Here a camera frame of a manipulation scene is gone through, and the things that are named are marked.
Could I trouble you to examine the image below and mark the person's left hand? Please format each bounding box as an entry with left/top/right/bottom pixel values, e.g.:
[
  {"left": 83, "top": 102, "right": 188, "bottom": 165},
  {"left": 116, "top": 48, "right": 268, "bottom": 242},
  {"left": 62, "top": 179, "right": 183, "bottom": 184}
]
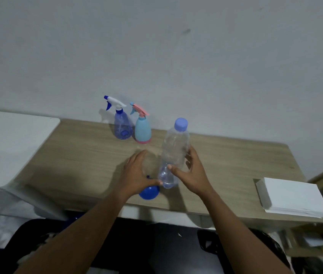
[{"left": 117, "top": 150, "right": 163, "bottom": 199}]

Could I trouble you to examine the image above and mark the person's right hand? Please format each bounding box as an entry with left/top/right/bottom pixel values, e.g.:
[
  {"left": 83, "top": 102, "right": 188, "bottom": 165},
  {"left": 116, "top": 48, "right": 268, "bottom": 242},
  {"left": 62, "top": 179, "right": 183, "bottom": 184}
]
[{"left": 167, "top": 145, "right": 215, "bottom": 198}]

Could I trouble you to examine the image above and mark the blue plastic funnel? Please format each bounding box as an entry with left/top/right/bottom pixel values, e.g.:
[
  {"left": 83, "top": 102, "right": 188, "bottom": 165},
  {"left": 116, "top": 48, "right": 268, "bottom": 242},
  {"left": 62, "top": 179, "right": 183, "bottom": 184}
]
[{"left": 139, "top": 175, "right": 161, "bottom": 201}]

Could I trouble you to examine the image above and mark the clear plastic bottle blue cap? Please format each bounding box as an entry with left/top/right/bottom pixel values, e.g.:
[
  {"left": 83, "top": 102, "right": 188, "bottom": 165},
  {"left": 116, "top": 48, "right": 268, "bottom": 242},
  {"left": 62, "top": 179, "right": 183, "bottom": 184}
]
[{"left": 158, "top": 117, "right": 191, "bottom": 189}]

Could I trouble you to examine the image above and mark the person's left forearm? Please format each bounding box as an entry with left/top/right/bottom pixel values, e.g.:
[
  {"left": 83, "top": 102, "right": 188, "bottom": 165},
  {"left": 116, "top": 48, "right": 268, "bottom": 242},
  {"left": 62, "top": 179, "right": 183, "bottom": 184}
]
[{"left": 14, "top": 189, "right": 132, "bottom": 274}]

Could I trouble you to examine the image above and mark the person's right forearm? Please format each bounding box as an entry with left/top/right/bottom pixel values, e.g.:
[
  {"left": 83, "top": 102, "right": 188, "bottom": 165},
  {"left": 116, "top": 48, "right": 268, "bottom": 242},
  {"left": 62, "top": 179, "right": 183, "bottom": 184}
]
[{"left": 200, "top": 188, "right": 293, "bottom": 274}]

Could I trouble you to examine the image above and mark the light blue pink spray bottle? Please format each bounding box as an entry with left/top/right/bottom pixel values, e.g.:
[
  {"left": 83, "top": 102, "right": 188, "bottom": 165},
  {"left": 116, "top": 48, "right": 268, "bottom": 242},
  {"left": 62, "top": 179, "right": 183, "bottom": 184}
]
[{"left": 130, "top": 102, "right": 152, "bottom": 144}]

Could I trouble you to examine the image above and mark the transparent blue spray bottle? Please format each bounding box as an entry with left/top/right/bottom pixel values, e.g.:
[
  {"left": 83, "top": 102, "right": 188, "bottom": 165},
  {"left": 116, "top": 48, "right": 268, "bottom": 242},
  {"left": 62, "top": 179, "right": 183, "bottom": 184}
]
[{"left": 103, "top": 95, "right": 133, "bottom": 140}]

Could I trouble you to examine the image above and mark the black plastic bag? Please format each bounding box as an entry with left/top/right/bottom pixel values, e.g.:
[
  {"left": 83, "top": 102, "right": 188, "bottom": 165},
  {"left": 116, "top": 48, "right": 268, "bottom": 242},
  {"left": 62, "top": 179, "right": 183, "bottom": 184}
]
[{"left": 197, "top": 228, "right": 291, "bottom": 270}]

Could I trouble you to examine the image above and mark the stack of white paper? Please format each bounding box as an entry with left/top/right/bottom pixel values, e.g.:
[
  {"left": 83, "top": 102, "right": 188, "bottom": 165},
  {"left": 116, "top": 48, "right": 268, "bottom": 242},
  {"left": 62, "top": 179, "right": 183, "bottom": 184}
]
[{"left": 255, "top": 177, "right": 323, "bottom": 219}]

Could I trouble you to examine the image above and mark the white cabinet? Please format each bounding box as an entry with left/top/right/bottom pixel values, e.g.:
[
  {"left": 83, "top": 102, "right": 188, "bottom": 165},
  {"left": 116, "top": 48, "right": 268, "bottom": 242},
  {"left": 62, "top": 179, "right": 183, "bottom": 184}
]
[{"left": 0, "top": 108, "right": 68, "bottom": 221}]

